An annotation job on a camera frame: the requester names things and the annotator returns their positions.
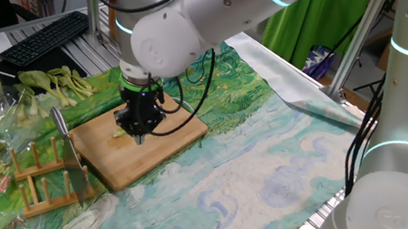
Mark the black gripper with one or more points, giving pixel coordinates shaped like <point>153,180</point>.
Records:
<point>140,114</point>

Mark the steel kitchen knife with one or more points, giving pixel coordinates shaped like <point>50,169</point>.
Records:
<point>71,160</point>

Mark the green pakchoi stalk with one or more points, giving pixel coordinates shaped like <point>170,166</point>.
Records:
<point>120,132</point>

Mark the whole pakchoi, long stems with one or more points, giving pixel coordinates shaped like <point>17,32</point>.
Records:
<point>78,83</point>

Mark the whole pakchoi, pale stems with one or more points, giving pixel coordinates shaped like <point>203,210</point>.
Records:
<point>32,104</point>

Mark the whole pakchoi, large leaf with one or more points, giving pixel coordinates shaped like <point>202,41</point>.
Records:
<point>34,79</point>

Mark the bamboo cutting board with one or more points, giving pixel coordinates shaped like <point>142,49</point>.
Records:
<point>129,159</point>

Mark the painted landscape tablecloth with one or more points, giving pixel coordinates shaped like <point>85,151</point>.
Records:
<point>218,178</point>

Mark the wooden peg rack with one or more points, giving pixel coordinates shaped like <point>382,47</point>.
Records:
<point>38,169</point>

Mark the cardboard box, orange tape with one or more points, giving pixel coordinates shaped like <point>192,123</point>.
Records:
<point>113,20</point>

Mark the black computer keyboard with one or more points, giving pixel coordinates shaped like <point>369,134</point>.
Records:
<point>44,37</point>

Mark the white paper sheet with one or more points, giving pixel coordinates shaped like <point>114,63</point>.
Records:
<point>0,44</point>

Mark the blue patterned bag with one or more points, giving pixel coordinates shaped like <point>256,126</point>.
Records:
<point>316,61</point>

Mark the green fabric curtain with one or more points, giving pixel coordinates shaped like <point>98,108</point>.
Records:
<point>311,15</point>

